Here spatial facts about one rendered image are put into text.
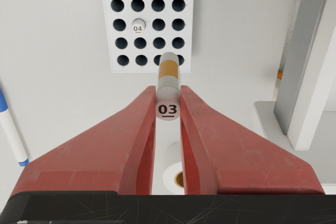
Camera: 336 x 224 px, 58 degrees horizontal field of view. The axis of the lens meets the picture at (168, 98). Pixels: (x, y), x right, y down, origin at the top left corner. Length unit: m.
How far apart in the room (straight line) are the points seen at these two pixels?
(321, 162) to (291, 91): 0.06
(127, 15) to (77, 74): 0.12
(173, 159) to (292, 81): 0.20
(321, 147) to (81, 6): 0.27
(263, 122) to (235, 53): 0.10
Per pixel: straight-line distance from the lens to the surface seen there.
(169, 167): 0.41
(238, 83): 0.38
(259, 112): 0.31
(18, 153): 0.48
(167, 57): 0.16
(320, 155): 0.28
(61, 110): 0.42
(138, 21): 0.29
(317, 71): 0.24
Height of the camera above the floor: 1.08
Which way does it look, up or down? 56 degrees down
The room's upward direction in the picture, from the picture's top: 179 degrees counter-clockwise
